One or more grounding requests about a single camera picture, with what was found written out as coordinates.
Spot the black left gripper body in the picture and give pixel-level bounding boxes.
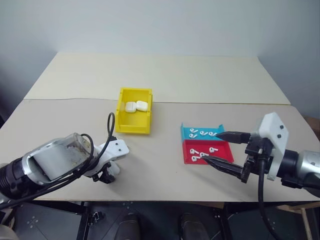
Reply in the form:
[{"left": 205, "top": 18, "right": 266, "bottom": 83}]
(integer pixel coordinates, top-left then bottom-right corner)
[{"left": 91, "top": 166, "right": 109, "bottom": 183}]

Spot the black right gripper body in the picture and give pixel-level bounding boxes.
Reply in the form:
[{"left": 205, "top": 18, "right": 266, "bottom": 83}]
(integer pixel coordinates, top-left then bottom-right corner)
[{"left": 240, "top": 132, "right": 277, "bottom": 184}]

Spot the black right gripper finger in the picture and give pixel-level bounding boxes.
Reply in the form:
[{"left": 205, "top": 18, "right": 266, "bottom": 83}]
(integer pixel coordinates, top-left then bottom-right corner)
[
  {"left": 216, "top": 131, "right": 251, "bottom": 145},
  {"left": 202, "top": 156, "right": 245, "bottom": 179}
]

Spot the white earbud case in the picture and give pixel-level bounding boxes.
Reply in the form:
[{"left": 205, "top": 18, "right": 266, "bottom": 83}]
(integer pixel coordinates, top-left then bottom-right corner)
[
  {"left": 135, "top": 100, "right": 148, "bottom": 112},
  {"left": 124, "top": 101, "right": 137, "bottom": 113},
  {"left": 109, "top": 162, "right": 121, "bottom": 177}
]

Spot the yellow plastic bin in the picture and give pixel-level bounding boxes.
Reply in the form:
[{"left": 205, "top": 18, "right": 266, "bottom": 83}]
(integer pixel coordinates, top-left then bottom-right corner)
[{"left": 115, "top": 87, "right": 154, "bottom": 136}]

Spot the red plastic tray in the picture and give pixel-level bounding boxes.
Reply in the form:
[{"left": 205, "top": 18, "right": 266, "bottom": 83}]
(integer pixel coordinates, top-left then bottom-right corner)
[{"left": 181, "top": 139, "right": 235, "bottom": 165}]

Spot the blue plastic tray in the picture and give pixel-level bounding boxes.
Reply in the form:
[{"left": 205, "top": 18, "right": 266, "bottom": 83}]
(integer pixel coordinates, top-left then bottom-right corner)
[{"left": 179, "top": 121, "right": 226, "bottom": 144}]

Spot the dark rounded shape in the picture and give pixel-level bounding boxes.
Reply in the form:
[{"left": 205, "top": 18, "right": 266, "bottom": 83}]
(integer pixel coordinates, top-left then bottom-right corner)
[
  {"left": 177, "top": 212, "right": 204, "bottom": 240},
  {"left": 119, "top": 212, "right": 141, "bottom": 240}
]

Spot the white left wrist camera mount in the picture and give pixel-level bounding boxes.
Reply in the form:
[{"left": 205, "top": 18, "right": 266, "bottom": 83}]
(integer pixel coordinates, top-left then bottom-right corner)
[{"left": 84, "top": 139, "right": 130, "bottom": 177}]

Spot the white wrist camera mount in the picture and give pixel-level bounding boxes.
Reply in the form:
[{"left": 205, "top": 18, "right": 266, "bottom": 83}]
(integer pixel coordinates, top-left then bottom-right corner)
[
  {"left": 84, "top": 139, "right": 130, "bottom": 177},
  {"left": 258, "top": 112, "right": 290, "bottom": 181}
]

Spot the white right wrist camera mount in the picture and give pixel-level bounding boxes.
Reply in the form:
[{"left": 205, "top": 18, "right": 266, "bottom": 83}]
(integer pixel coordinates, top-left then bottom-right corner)
[{"left": 258, "top": 112, "right": 290, "bottom": 181}]

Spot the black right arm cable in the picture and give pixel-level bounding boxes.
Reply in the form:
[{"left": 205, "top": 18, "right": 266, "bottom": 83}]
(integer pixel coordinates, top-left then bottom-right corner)
[{"left": 256, "top": 147, "right": 285, "bottom": 240}]

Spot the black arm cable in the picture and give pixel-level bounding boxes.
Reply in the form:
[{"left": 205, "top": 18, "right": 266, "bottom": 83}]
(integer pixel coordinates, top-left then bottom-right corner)
[
  {"left": 256, "top": 147, "right": 285, "bottom": 240},
  {"left": 0, "top": 112, "right": 117, "bottom": 209}
]

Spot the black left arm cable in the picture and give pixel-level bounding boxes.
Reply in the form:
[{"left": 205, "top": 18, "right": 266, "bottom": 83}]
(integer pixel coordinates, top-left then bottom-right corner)
[{"left": 0, "top": 112, "right": 117, "bottom": 209}]

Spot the wooden frame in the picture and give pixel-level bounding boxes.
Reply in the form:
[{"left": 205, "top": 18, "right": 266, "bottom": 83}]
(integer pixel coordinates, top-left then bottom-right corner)
[{"left": 273, "top": 201, "right": 320, "bottom": 240}]

